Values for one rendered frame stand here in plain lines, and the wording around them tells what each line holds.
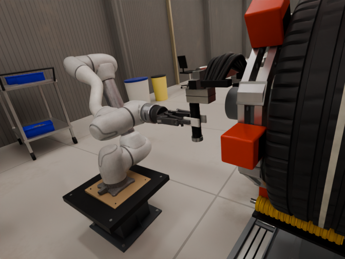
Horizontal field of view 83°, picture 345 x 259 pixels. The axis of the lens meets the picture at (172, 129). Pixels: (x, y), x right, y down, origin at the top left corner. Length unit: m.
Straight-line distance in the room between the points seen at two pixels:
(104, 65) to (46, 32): 3.18
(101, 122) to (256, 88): 0.57
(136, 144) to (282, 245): 0.94
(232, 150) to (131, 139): 0.95
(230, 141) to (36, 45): 4.13
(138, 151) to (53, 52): 3.42
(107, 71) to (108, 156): 0.53
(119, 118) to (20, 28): 3.65
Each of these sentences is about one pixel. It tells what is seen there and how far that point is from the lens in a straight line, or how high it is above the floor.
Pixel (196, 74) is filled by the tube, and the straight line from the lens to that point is 0.66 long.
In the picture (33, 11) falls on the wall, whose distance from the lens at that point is 4.50.
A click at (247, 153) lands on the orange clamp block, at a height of 0.86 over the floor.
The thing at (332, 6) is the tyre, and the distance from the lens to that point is 0.52.
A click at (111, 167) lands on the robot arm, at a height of 0.48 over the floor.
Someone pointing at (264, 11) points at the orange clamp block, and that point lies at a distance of 0.51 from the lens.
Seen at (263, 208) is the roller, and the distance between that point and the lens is 0.81.
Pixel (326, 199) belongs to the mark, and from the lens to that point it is 0.50.
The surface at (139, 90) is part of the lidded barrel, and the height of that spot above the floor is 0.43.
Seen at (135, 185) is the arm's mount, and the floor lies 0.30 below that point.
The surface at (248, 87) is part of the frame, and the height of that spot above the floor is 0.97.
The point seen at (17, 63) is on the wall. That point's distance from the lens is 4.23.
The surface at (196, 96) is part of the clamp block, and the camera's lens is 0.66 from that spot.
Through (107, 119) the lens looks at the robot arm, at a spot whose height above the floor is 0.86.
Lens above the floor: 1.07
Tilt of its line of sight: 22 degrees down
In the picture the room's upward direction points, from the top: 8 degrees counter-clockwise
